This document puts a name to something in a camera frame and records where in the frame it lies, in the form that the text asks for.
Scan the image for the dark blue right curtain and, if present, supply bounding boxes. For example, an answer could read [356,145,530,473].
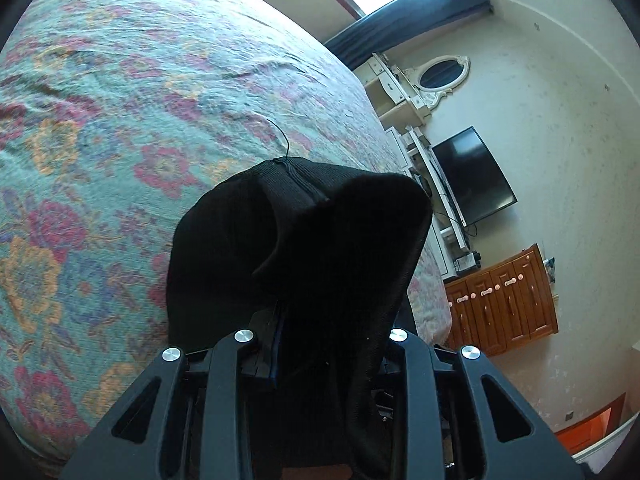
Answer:
[324,0,491,70]

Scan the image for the black flat television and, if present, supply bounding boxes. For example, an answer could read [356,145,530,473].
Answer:
[432,127,518,226]

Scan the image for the oval vanity mirror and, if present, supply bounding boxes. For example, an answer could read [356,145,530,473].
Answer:
[406,55,471,110]

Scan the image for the brown wooden cabinet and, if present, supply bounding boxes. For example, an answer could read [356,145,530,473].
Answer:
[445,244,559,356]

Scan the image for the cream dressing table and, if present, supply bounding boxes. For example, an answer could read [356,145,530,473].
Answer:
[355,54,431,132]

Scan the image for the floral bedspread bed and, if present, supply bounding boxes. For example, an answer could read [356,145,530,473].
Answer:
[0,0,454,476]

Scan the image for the black pants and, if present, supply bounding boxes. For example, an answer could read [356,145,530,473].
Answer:
[166,155,432,479]

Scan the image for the white tv console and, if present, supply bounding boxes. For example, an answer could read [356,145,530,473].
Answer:
[385,127,478,282]

